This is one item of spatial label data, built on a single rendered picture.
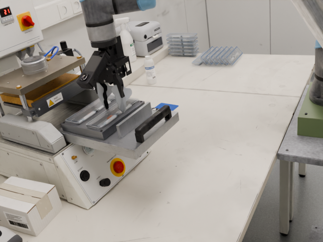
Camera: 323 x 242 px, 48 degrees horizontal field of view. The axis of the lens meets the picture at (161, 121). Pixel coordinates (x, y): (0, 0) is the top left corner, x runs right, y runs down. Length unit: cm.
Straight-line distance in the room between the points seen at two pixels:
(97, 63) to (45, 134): 26
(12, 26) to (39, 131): 43
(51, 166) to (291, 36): 275
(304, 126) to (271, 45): 229
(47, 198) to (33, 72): 39
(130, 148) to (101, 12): 35
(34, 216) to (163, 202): 36
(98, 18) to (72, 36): 111
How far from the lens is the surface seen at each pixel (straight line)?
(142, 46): 216
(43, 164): 117
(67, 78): 128
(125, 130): 101
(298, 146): 130
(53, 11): 193
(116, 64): 102
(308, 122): 133
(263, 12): 351
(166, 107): 103
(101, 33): 99
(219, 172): 118
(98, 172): 117
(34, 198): 111
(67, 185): 114
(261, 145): 130
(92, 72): 98
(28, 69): 123
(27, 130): 114
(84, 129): 105
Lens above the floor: 146
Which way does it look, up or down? 28 degrees down
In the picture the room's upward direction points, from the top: 10 degrees counter-clockwise
